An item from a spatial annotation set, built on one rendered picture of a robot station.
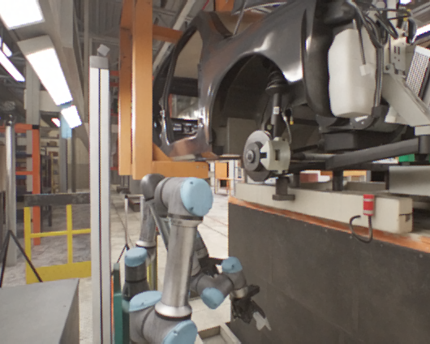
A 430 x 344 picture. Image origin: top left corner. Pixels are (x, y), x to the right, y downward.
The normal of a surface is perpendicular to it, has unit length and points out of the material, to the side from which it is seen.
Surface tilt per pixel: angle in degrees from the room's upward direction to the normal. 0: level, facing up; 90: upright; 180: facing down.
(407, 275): 90
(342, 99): 98
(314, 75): 89
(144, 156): 90
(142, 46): 90
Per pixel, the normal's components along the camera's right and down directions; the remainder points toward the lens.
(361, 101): 0.41, 0.01
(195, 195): 0.72, -0.12
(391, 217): -0.91, 0.00
